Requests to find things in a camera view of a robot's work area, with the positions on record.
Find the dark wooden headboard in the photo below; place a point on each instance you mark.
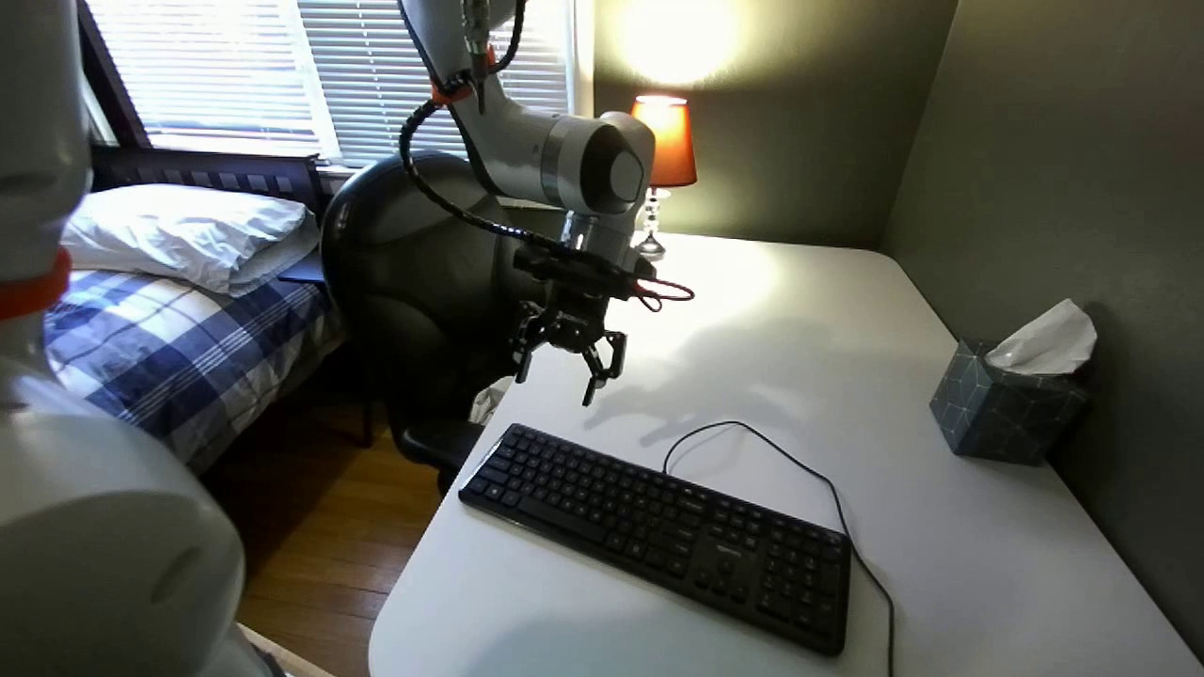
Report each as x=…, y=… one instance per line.
x=213, y=169

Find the white tissue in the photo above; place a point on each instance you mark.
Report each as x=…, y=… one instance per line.
x=1047, y=341

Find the white pillow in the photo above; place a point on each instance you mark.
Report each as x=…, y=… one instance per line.
x=188, y=230

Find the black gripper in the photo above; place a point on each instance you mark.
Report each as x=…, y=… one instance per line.
x=573, y=319

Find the white window blinds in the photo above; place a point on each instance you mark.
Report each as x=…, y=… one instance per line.
x=251, y=69

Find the black office chair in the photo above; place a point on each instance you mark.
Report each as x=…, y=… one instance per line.
x=415, y=301

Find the grey patterned tissue box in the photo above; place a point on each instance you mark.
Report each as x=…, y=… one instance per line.
x=1002, y=414

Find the black computer keyboard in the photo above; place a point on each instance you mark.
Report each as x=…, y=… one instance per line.
x=663, y=539

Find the orange shade table lamp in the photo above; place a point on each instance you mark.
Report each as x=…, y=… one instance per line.
x=673, y=146

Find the blue plaid bed blanket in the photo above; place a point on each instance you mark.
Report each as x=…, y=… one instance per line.
x=176, y=351

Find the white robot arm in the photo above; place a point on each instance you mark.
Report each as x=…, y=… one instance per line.
x=552, y=157

